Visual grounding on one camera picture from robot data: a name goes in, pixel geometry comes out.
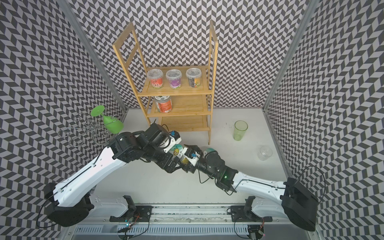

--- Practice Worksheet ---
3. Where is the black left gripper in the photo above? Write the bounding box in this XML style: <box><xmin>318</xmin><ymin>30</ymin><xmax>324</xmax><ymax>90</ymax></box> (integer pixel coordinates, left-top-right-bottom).
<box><xmin>141</xmin><ymin>144</ymin><xmax>183</xmax><ymax>173</ymax></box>

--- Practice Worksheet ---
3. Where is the sunflower seed container yellow label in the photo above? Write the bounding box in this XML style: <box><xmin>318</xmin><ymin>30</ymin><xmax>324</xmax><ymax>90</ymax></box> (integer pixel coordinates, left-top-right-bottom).
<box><xmin>170</xmin><ymin>144</ymin><xmax>189</xmax><ymax>165</ymax></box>

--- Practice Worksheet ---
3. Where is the carrot seed container red label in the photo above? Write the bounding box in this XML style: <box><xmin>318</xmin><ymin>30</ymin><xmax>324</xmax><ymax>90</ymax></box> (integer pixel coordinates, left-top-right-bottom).
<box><xmin>154</xmin><ymin>96</ymin><xmax>173</xmax><ymax>113</ymax></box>

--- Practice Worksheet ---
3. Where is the small purple seed jar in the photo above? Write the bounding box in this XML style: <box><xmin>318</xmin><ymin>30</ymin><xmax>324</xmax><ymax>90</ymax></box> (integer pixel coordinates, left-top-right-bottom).
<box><xmin>166</xmin><ymin>70</ymin><xmax>182</xmax><ymax>89</ymax></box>

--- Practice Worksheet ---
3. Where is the red tomato seed container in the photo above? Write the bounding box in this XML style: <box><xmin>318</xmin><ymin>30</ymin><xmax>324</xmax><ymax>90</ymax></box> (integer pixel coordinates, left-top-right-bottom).
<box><xmin>147</xmin><ymin>69</ymin><xmax>164</xmax><ymax>89</ymax></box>

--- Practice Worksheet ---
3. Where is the small clear seed jar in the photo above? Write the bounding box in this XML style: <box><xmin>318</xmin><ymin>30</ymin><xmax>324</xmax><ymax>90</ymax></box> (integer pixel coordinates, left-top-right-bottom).
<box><xmin>186</xmin><ymin>68</ymin><xmax>202</xmax><ymax>88</ymax></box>

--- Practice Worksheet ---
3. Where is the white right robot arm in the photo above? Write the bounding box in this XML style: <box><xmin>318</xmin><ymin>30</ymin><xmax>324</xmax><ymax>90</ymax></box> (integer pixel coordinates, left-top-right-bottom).
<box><xmin>180</xmin><ymin>145</ymin><xmax>319</xmax><ymax>232</ymax></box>

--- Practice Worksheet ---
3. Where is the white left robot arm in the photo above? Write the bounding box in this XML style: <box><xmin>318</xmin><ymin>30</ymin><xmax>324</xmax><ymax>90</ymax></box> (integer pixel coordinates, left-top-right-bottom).
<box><xmin>44</xmin><ymin>123</ymin><xmax>182</xmax><ymax>227</ymax></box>

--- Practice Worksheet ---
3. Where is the wooden three-tier shelf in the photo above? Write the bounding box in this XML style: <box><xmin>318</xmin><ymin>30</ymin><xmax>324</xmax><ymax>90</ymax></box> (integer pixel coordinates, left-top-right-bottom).
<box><xmin>113</xmin><ymin>21</ymin><xmax>219</xmax><ymax>136</ymax></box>

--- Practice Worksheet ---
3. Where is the green translucent plastic cup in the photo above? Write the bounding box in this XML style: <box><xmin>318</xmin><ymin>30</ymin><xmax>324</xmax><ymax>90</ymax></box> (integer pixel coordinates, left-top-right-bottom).
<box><xmin>233</xmin><ymin>120</ymin><xmax>249</xmax><ymax>141</ymax></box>

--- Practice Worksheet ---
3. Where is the green plastic wine glass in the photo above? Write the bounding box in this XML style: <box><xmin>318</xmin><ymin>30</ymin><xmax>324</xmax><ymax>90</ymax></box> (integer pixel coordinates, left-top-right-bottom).
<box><xmin>91</xmin><ymin>105</ymin><xmax>124</xmax><ymax>134</ymax></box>

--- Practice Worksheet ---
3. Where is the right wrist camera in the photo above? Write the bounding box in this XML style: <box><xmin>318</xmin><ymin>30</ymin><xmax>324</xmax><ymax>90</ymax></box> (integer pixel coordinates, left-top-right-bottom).
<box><xmin>183</xmin><ymin>148</ymin><xmax>200</xmax><ymax>167</ymax></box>

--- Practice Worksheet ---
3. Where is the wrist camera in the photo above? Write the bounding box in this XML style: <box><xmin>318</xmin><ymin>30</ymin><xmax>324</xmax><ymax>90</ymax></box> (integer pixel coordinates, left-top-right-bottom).
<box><xmin>159</xmin><ymin>131</ymin><xmax>182</xmax><ymax>153</ymax></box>
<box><xmin>183</xmin><ymin>148</ymin><xmax>200</xmax><ymax>167</ymax></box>

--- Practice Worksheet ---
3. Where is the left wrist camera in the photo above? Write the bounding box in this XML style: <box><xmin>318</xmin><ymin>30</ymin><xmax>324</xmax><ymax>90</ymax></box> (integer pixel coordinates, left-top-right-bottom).
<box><xmin>159</xmin><ymin>131</ymin><xmax>182</xmax><ymax>153</ymax></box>

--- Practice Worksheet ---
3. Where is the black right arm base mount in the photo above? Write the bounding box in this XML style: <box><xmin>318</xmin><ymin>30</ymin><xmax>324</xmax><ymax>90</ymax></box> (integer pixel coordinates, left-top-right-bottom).
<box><xmin>227</xmin><ymin>196</ymin><xmax>263</xmax><ymax>223</ymax></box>

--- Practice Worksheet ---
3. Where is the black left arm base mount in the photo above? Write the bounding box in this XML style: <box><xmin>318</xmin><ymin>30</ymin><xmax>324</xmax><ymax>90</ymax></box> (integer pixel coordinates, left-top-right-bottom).
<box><xmin>110</xmin><ymin>195</ymin><xmax>153</xmax><ymax>223</ymax></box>

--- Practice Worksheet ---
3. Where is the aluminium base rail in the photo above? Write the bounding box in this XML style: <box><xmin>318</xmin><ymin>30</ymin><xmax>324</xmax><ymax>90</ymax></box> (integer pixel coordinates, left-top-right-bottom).
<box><xmin>58</xmin><ymin>204</ymin><xmax>324</xmax><ymax>240</ymax></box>

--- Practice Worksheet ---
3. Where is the chrome wire glass rack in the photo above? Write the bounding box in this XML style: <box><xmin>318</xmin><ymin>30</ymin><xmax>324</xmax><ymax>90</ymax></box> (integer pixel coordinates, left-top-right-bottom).
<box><xmin>58</xmin><ymin>114</ymin><xmax>116</xmax><ymax>148</ymax></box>

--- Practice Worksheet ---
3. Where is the left aluminium corner post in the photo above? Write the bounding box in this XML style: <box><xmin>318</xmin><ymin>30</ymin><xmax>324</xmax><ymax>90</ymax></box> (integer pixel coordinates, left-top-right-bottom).
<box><xmin>57</xmin><ymin>0</ymin><xmax>127</xmax><ymax>113</ymax></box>

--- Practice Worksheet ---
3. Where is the aluminium corner post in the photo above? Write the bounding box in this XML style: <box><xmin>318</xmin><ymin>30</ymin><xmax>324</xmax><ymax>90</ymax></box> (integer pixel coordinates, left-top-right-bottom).
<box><xmin>263</xmin><ymin>0</ymin><xmax>320</xmax><ymax>112</ymax></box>
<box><xmin>57</xmin><ymin>0</ymin><xmax>127</xmax><ymax>113</ymax></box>

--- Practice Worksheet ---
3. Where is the right aluminium corner post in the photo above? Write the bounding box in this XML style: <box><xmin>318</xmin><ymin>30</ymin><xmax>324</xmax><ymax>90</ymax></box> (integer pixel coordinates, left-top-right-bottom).
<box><xmin>263</xmin><ymin>0</ymin><xmax>320</xmax><ymax>112</ymax></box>

